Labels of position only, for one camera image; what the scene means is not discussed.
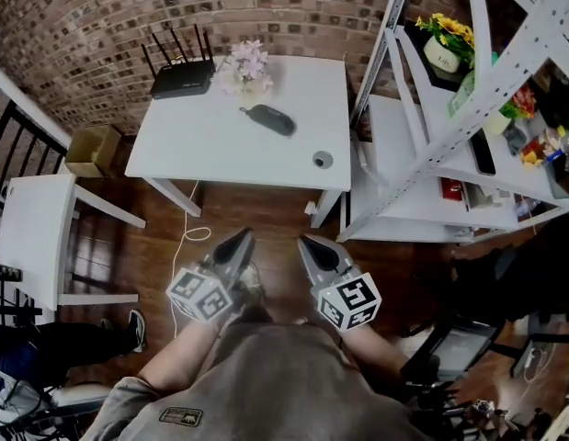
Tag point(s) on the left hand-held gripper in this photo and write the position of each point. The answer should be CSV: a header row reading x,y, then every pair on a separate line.
x,y
199,294

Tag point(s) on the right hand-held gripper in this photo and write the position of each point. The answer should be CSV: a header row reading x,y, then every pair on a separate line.
x,y
348,301

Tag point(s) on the black glasses case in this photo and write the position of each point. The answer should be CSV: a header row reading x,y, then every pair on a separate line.
x,y
272,119

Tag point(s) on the person's left forearm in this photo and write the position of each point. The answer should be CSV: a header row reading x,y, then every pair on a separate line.
x,y
183,354

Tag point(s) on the person's right forearm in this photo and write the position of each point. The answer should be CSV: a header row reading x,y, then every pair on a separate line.
x,y
373,349

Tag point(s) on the white table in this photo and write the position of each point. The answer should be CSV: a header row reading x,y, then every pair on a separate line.
x,y
219,150

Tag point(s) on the white metal shelf rack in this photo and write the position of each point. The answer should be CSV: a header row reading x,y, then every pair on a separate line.
x,y
403,191

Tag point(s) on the person's brown shirt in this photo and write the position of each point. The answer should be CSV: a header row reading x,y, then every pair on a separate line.
x,y
275,384

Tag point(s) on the red box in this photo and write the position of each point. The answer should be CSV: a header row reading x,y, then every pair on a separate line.
x,y
451,188

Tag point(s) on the black office chair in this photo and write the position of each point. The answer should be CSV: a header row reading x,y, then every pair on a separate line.
x,y
477,292

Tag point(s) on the cardboard box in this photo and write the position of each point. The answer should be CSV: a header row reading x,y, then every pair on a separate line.
x,y
88,150

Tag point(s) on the black router with antennas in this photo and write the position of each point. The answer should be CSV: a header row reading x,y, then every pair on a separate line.
x,y
183,81

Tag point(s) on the pink flower bouquet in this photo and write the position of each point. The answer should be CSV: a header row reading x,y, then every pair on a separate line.
x,y
247,67

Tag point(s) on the white chair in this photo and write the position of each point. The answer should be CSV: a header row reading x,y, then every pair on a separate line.
x,y
36,232

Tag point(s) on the green packet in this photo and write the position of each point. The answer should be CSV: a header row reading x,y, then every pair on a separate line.
x,y
463,94

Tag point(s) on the small white cup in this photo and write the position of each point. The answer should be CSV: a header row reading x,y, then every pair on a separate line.
x,y
497,123

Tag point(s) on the grey figurine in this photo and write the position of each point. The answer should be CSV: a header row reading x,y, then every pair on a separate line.
x,y
515,138

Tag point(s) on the sunflowers in white pot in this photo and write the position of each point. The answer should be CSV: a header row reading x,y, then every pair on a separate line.
x,y
445,55

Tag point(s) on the grey swivel chair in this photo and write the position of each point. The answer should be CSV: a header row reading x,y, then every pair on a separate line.
x,y
40,407

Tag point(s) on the pile of colourful toys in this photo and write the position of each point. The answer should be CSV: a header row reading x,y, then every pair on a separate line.
x,y
543,147

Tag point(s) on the black metal railing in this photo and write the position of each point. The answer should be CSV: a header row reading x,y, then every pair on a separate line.
x,y
15,136

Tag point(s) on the red flower plant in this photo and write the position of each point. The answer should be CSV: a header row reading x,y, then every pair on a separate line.
x,y
520,104

